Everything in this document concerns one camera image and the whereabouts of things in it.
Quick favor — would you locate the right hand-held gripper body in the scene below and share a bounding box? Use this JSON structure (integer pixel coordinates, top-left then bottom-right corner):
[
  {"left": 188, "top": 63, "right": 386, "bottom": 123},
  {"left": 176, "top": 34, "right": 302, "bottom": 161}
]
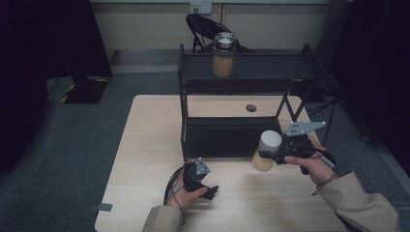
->
[{"left": 273, "top": 121, "right": 328, "bottom": 176}]

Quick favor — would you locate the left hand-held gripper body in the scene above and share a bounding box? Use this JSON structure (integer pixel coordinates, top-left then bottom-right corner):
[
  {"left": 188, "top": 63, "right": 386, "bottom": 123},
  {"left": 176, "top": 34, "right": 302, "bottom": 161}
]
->
[{"left": 183, "top": 157, "right": 213, "bottom": 193}]

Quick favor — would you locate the glass jar with white lid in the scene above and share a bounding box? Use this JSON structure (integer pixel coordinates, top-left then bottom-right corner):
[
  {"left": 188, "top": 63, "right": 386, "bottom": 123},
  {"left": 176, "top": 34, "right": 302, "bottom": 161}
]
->
[{"left": 250, "top": 130, "right": 284, "bottom": 173}]

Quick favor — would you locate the black metal shelf rack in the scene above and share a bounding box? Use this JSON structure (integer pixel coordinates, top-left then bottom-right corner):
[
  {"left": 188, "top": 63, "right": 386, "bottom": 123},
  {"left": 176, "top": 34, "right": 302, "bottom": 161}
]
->
[{"left": 177, "top": 43, "right": 324, "bottom": 161}]

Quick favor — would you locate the glass jar with silver lid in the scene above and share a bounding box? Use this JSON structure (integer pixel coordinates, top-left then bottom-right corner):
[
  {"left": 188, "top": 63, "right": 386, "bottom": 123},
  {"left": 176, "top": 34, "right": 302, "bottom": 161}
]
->
[{"left": 212, "top": 31, "right": 239, "bottom": 78}]

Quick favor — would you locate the person's left hand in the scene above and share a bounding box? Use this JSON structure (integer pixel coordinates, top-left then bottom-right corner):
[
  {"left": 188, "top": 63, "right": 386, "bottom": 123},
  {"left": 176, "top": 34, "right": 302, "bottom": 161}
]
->
[{"left": 165, "top": 168, "right": 209, "bottom": 211}]

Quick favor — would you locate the person's right hand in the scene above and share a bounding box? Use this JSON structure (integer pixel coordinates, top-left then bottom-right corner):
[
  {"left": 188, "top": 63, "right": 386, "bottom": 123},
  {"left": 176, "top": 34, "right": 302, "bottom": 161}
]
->
[{"left": 284, "top": 136, "right": 340, "bottom": 187}]

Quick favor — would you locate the black tripod stand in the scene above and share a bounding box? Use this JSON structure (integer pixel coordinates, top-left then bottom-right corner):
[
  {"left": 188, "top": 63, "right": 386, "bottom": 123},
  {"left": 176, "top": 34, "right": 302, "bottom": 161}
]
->
[{"left": 304, "top": 72, "right": 344, "bottom": 150}]

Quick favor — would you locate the grey tape strip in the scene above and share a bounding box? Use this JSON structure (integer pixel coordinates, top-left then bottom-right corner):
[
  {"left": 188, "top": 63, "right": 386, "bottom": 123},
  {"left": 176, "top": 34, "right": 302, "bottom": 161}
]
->
[{"left": 96, "top": 202, "right": 114, "bottom": 213}]

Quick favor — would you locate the black curtain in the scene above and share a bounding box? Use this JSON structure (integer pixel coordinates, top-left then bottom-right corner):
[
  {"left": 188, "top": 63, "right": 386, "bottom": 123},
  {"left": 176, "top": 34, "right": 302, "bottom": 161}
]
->
[
  {"left": 0, "top": 0, "right": 113, "bottom": 176},
  {"left": 328, "top": 0, "right": 410, "bottom": 178}
]

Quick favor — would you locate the black stand base yellow tape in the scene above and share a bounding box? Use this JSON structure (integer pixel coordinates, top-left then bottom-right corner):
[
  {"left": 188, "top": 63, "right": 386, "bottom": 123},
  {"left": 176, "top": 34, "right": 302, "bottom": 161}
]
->
[{"left": 59, "top": 74, "right": 111, "bottom": 105}]

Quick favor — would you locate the black folding chair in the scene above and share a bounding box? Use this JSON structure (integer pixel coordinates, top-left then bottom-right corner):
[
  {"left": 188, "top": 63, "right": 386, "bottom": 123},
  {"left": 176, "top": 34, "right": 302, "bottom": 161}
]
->
[{"left": 185, "top": 13, "right": 255, "bottom": 54}]

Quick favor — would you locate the left hand-held gripper cable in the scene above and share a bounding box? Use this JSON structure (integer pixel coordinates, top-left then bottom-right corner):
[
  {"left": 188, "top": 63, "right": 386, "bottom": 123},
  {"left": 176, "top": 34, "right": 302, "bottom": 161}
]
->
[{"left": 162, "top": 165, "right": 187, "bottom": 226}]

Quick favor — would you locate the hand-held gripper cable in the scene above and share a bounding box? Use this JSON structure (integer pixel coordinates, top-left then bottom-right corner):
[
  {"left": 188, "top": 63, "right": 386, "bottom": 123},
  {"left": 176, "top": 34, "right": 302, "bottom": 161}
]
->
[
  {"left": 162, "top": 165, "right": 187, "bottom": 226},
  {"left": 310, "top": 148, "right": 338, "bottom": 196}
]

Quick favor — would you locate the right hand-held gripper cable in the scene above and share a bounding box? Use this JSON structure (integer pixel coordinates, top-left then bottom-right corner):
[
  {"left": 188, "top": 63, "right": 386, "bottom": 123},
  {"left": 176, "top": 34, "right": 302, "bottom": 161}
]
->
[{"left": 310, "top": 148, "right": 338, "bottom": 196}]

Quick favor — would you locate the white wall socket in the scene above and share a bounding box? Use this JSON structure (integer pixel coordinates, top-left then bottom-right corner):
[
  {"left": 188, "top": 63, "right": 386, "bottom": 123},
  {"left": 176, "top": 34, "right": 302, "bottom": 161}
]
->
[{"left": 190, "top": 1, "right": 213, "bottom": 15}]

